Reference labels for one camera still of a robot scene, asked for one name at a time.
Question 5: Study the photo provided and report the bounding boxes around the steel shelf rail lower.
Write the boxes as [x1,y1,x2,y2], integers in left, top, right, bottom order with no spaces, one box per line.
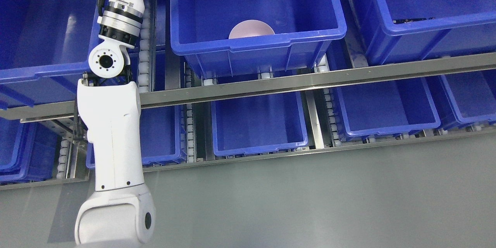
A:
[0,126,496,190]

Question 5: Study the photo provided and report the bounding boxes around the blue bin lower left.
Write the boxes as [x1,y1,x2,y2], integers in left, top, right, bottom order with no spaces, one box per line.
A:
[86,105,187,169]

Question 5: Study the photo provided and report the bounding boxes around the blue bin far right lower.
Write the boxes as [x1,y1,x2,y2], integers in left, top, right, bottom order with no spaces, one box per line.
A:
[426,69,496,130]

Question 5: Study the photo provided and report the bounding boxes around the blue bin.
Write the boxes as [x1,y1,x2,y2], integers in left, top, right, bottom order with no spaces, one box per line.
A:
[352,0,496,66]
[0,0,100,110]
[210,91,308,157]
[426,69,496,130]
[332,78,441,142]
[170,0,347,79]
[86,105,187,169]

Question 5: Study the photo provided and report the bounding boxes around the blue bin lower middle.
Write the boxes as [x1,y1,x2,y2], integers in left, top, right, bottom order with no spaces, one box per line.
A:
[210,91,308,157]

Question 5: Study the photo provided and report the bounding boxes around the blue bin upper left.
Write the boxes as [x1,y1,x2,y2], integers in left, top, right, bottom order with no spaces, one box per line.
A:
[0,0,100,110]

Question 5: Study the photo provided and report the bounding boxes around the blue bin upper right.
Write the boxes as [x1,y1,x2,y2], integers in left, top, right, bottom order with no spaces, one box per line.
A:
[352,0,496,66]

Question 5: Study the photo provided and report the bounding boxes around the pink bowl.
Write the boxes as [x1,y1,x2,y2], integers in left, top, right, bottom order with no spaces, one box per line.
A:
[228,19,275,39]

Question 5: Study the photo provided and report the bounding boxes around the steel shelf rail upper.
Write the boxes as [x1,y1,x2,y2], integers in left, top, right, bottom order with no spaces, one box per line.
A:
[0,52,496,123]

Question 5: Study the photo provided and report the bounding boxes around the white humanoid robot arm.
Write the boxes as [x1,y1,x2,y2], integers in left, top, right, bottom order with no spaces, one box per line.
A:
[74,0,156,248]

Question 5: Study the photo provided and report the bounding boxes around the blue bin upper middle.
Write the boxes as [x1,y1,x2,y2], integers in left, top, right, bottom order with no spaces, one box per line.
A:
[170,0,347,79]

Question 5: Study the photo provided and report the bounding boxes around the steel shelf rail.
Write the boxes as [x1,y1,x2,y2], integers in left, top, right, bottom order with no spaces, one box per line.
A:
[0,126,496,190]
[0,52,496,123]

